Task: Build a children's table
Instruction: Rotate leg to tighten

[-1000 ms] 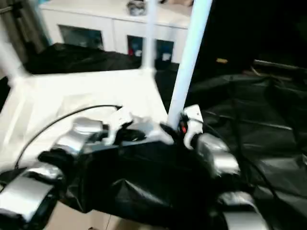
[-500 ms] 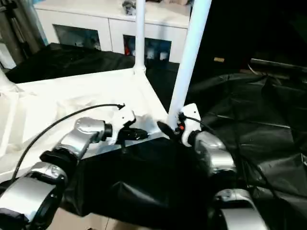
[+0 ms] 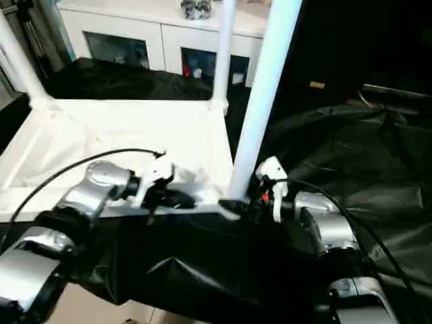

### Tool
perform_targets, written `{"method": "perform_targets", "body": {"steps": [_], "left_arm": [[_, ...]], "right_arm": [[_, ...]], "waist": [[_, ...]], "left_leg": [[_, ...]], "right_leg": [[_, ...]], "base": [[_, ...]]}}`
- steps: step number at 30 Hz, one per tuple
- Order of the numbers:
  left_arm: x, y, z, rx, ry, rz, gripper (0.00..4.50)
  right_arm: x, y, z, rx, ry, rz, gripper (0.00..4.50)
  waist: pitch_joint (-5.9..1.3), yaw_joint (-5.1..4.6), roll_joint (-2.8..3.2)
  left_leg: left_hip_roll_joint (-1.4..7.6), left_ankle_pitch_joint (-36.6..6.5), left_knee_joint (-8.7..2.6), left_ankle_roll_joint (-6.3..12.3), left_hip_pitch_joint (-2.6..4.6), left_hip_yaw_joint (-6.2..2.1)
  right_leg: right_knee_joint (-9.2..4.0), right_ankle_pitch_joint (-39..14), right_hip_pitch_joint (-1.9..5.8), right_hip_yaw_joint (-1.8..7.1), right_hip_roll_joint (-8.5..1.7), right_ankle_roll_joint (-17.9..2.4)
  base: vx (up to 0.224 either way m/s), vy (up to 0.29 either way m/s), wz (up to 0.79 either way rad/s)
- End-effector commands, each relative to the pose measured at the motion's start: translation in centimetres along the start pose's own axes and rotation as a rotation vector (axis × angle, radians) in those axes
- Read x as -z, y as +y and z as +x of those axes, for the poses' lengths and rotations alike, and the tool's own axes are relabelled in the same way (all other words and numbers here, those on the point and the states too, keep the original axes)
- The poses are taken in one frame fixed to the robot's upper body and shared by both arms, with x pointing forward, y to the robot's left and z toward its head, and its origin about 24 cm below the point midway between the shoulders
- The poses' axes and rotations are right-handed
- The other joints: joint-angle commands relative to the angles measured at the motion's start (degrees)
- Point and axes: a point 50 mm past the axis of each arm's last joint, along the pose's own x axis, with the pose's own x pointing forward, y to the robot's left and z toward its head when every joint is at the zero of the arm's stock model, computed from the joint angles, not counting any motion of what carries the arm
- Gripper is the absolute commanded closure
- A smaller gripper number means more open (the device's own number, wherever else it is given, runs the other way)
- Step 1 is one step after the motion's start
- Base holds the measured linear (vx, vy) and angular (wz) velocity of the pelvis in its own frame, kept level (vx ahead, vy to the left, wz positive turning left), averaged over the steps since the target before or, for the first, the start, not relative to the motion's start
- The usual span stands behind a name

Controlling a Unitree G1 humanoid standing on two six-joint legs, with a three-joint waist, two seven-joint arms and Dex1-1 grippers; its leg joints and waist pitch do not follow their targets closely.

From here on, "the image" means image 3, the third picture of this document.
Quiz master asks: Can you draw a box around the black speaker cabinet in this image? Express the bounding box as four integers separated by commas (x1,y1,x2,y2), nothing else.
286,0,365,101

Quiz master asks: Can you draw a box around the grey metal tripod stand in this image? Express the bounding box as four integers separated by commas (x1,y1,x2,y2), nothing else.
9,0,70,70

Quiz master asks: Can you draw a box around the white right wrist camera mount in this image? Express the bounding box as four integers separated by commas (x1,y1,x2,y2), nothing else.
255,156,289,224

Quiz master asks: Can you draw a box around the white sideboard cabinet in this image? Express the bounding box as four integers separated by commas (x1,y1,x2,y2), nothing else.
57,0,271,87

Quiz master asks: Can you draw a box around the dark bag of small parts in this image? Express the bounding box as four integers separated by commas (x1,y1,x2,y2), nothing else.
180,0,213,21

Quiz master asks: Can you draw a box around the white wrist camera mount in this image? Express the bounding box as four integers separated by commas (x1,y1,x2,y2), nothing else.
255,156,289,224
133,158,176,208

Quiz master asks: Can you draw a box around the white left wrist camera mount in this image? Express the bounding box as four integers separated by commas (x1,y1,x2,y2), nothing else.
133,158,176,208

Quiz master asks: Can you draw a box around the black plastic mat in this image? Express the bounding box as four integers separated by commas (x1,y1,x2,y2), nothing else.
0,57,432,324

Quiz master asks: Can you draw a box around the white plastic table top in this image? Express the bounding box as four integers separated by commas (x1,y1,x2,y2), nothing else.
0,97,242,223

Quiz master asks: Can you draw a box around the white slanted pipe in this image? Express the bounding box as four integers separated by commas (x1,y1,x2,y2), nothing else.
0,50,25,92

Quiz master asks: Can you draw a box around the black metal rod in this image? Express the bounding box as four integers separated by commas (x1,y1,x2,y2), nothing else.
360,83,432,99

